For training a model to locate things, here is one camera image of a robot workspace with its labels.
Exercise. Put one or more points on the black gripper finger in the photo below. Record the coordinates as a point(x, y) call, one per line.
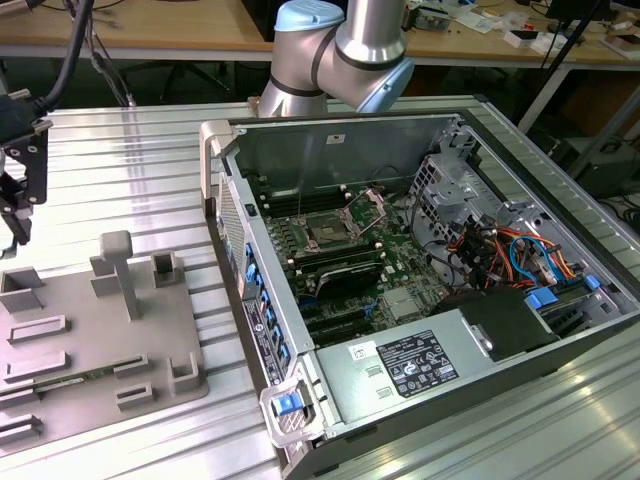
point(21, 227)

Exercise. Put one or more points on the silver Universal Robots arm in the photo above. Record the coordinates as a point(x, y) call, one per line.
point(370, 30)

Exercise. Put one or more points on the black RAM slot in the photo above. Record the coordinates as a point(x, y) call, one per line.
point(300, 194)
point(330, 251)
point(335, 261)
point(305, 204)

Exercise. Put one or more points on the CPU socket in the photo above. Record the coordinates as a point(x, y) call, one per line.
point(326, 232)

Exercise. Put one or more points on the black expansion slot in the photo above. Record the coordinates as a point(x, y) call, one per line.
point(336, 319)
point(342, 331)

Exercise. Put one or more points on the grey plastic parts rack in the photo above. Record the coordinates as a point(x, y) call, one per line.
point(100, 320)

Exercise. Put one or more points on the green RAM stick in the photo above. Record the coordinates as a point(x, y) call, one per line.
point(75, 377)

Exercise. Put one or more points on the wooden desk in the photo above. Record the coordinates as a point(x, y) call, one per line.
point(210, 30)

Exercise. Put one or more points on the blue case latch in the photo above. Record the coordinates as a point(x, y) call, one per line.
point(286, 405)

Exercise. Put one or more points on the open grey PC case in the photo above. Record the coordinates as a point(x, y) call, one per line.
point(350, 395)

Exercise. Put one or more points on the green motherboard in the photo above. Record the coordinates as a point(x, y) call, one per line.
point(395, 265)

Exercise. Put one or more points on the small silver chipset heatsink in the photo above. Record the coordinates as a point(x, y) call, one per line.
point(402, 304)

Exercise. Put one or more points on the grey power supply with label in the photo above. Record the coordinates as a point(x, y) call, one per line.
point(380, 380)

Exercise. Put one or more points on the perforated metal disk bay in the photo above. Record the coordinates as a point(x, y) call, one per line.
point(450, 195)

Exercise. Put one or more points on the large blue plastic clip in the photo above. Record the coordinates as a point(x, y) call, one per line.
point(542, 301)

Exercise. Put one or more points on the white box on desk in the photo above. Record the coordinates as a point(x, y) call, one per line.
point(525, 39)

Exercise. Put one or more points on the black slanted stand pole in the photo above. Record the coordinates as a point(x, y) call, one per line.
point(565, 42)

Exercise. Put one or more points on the small blue plastic clip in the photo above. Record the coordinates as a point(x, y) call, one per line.
point(592, 281)

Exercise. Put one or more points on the black box under desk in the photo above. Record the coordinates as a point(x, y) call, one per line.
point(605, 160)

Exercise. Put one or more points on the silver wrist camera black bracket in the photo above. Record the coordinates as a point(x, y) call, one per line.
point(31, 150)

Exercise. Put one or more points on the black plastic air duct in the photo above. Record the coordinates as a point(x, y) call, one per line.
point(500, 320)

